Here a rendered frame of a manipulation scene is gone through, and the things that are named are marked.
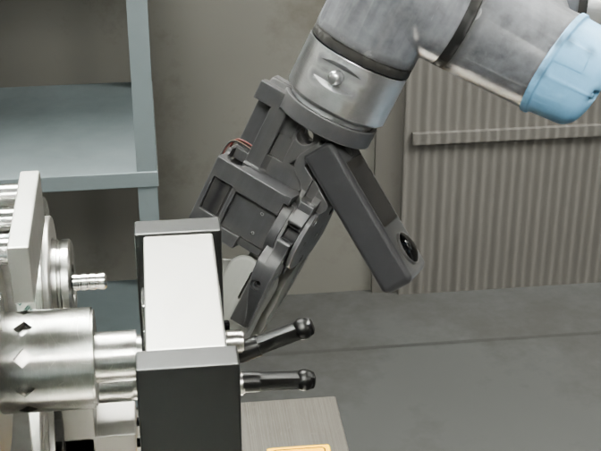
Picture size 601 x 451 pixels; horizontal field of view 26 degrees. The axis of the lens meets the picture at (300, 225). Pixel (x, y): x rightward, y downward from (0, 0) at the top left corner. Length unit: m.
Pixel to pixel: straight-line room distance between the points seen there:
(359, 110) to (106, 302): 2.35
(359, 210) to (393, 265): 0.04
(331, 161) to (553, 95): 0.16
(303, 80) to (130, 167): 1.74
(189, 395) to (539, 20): 0.39
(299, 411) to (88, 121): 1.44
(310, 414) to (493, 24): 0.75
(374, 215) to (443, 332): 2.52
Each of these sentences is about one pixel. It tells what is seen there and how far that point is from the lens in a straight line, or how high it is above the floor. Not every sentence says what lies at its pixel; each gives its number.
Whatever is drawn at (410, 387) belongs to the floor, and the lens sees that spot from 3.20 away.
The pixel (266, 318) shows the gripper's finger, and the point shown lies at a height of 1.27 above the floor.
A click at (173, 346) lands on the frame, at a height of 1.44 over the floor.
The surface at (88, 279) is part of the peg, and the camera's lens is 1.07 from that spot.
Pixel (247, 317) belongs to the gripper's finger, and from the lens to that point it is 0.93.
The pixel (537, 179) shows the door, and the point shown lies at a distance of 3.51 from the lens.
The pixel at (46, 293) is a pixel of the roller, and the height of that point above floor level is 1.27.
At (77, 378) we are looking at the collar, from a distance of 0.81.
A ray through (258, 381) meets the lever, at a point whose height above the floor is 1.34.
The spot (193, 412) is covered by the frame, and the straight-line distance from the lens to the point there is 0.64.
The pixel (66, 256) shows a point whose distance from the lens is 1.07.
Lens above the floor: 1.78
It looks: 27 degrees down
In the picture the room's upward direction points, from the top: straight up
